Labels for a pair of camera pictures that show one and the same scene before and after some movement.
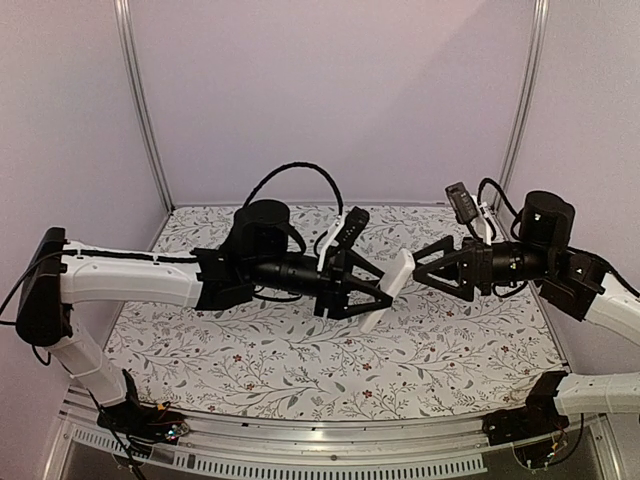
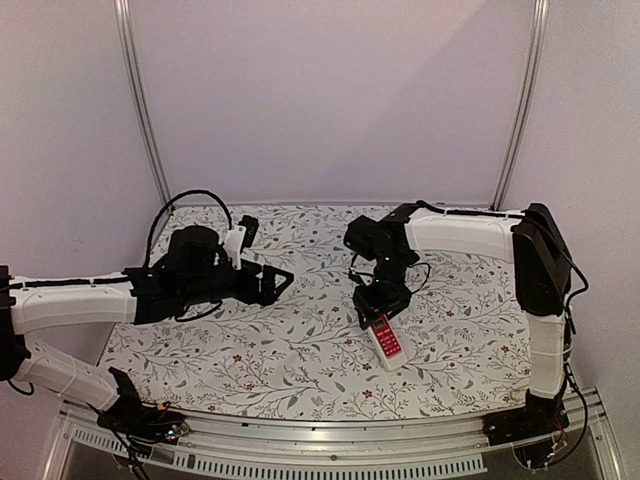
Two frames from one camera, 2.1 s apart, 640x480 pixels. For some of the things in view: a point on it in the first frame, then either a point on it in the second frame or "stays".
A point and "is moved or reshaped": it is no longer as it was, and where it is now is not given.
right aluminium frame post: (541, 17) stays
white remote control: (394, 278) is moved or reshaped
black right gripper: (478, 266) to (379, 299)
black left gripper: (333, 296) to (248, 293)
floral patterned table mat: (436, 354) stays
